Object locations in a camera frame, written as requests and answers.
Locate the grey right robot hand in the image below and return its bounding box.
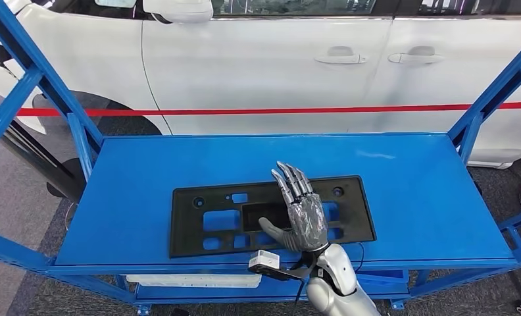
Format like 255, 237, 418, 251
258, 161, 331, 254

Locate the black plastic bracket part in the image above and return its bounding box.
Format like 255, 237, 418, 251
168, 175, 378, 259

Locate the red barrier belt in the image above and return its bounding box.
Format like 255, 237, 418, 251
0, 101, 521, 118

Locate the white plastic bin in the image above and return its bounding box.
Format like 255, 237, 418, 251
126, 273, 264, 289

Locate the white car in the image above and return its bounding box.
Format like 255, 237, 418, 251
0, 0, 521, 170

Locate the black stanchion with dark base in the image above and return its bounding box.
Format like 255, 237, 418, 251
0, 93, 87, 203

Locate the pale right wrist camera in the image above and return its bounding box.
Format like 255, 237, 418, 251
248, 250, 283, 275

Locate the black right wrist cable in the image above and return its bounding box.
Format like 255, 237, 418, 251
293, 242, 366, 305

